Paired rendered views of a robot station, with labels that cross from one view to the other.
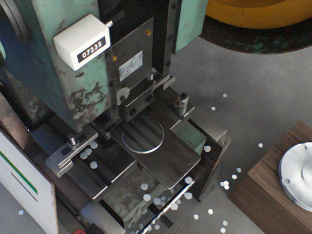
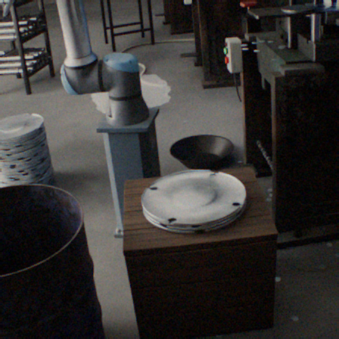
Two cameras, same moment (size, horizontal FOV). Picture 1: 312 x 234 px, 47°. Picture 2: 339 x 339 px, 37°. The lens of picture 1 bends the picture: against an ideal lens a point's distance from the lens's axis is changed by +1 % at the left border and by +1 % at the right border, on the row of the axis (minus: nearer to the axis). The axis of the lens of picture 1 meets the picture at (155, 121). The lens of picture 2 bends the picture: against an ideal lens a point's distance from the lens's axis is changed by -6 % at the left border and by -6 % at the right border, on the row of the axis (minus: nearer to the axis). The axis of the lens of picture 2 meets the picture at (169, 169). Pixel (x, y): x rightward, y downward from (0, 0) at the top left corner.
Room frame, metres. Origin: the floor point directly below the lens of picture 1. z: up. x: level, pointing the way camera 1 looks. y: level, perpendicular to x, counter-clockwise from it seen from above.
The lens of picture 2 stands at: (1.43, -1.59, 1.13)
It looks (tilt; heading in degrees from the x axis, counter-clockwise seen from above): 27 degrees down; 137
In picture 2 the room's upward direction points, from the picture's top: 6 degrees counter-clockwise
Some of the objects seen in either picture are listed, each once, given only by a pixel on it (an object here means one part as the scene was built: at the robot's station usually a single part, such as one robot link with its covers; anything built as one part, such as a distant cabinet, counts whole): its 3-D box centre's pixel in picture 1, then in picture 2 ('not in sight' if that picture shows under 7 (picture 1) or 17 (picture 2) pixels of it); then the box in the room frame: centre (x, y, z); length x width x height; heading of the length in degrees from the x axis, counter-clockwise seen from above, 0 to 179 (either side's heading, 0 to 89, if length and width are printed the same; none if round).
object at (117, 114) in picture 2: not in sight; (126, 104); (0.09, -0.48, 0.50); 0.15 x 0.15 x 0.10
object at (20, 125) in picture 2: not in sight; (13, 126); (-0.61, -0.60, 0.31); 0.29 x 0.29 x 0.01
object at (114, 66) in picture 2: not in sight; (120, 73); (0.08, -0.49, 0.62); 0.13 x 0.12 x 0.14; 40
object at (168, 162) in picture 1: (153, 153); (286, 26); (0.44, 0.00, 0.72); 0.25 x 0.14 x 0.14; 49
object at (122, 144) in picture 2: not in sight; (135, 174); (0.09, -0.48, 0.23); 0.19 x 0.19 x 0.45; 34
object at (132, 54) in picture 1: (118, 62); not in sight; (0.53, 0.10, 1.04); 0.17 x 0.15 x 0.30; 49
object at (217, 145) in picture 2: not in sight; (202, 154); (-0.08, 0.06, 0.04); 0.30 x 0.30 x 0.07
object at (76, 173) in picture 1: (116, 124); (331, 35); (0.55, 0.13, 0.68); 0.45 x 0.30 x 0.06; 139
